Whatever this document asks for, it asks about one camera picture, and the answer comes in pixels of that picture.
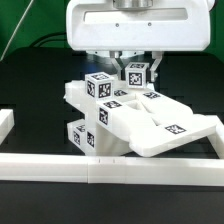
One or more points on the white chair seat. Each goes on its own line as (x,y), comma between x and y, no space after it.
(101,142)

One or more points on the grey diagonal rod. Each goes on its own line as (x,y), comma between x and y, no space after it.
(18,25)

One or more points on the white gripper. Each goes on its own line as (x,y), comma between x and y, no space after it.
(138,25)

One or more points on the white tagged cube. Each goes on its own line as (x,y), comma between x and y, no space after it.
(135,74)
(99,85)

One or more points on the white chair back frame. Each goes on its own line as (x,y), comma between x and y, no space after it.
(148,121)

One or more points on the white U-shaped fence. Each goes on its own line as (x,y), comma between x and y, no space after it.
(118,170)

